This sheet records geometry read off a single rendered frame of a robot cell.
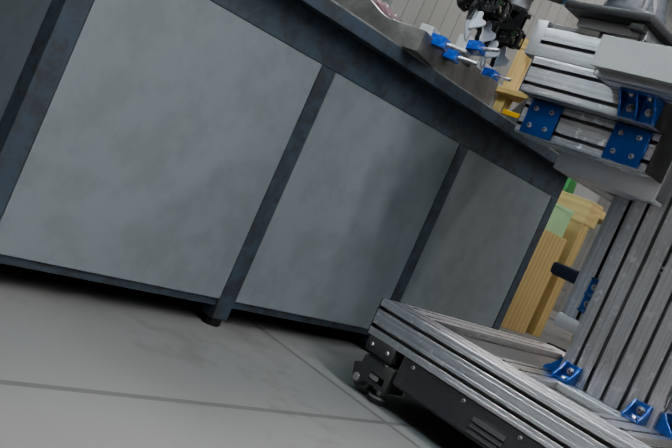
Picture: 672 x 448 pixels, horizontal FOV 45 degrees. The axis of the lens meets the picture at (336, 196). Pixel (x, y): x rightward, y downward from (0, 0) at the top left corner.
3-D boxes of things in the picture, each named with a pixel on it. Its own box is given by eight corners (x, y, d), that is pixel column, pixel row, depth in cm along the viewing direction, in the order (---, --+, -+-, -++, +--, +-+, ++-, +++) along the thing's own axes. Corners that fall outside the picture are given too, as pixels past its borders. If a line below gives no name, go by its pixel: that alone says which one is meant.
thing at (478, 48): (499, 63, 226) (506, 46, 227) (491, 54, 222) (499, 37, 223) (460, 58, 235) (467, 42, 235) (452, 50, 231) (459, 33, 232)
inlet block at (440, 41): (464, 64, 203) (473, 44, 203) (459, 59, 199) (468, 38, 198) (419, 48, 209) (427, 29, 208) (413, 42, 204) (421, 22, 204)
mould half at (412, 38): (445, 79, 221) (462, 42, 220) (416, 51, 197) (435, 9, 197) (296, 24, 241) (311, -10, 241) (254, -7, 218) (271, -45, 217)
